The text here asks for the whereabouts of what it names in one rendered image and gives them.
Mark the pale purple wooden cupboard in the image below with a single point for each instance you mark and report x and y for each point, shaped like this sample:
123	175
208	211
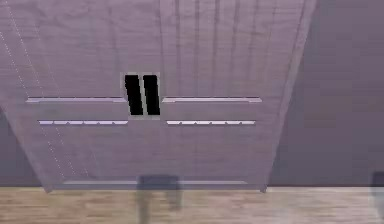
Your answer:
206	66

